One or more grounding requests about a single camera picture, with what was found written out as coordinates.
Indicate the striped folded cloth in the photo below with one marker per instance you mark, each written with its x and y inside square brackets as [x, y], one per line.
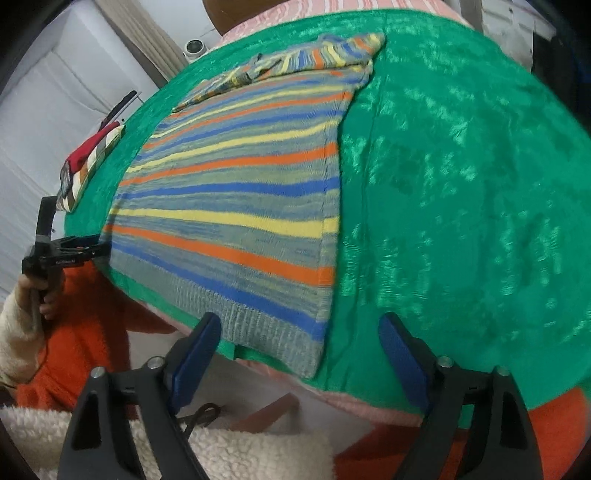
[90, 170]

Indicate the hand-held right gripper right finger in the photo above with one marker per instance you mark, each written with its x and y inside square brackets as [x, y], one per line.
[406, 364]

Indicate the beige curtain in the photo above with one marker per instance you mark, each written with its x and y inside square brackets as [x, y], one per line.
[138, 37]

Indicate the brown wooden headboard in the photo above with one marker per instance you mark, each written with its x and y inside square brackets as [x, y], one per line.
[214, 11]

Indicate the orange pants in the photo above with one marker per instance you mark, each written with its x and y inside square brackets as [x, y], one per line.
[92, 341]

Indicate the striped knit sweater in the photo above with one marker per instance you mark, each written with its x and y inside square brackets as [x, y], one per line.
[240, 198]

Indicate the cream fleece jacket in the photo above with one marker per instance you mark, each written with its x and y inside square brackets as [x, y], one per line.
[138, 443]

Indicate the green velvet blanket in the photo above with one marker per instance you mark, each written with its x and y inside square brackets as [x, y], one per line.
[438, 207]

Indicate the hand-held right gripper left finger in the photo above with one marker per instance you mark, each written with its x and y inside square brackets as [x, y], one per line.
[189, 364]

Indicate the person's left hand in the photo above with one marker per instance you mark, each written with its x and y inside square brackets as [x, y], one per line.
[48, 307]

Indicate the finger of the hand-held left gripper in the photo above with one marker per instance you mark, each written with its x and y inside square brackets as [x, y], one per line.
[99, 249]

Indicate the wooden bed frame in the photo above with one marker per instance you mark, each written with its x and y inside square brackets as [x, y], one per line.
[272, 410]

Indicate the white security camera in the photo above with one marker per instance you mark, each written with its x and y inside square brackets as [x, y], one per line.
[195, 47]

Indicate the red folded cloth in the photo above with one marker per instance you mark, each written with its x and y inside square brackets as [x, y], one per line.
[90, 147]

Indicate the black flat stick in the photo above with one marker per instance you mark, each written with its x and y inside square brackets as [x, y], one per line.
[124, 104]

